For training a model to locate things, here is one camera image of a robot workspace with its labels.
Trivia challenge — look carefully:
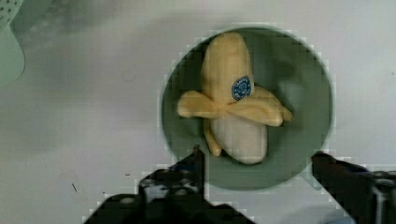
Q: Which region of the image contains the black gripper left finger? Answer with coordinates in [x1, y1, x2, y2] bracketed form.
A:
[83, 146, 255, 224]

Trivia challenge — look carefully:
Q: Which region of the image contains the yellow plush peeled banana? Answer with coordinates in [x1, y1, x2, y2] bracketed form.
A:
[177, 33, 292, 164]

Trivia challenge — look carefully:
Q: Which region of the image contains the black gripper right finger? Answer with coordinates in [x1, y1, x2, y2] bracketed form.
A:
[311, 151, 396, 224]

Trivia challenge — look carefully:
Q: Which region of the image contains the green mug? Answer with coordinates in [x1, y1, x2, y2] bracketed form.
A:
[161, 26, 333, 190]

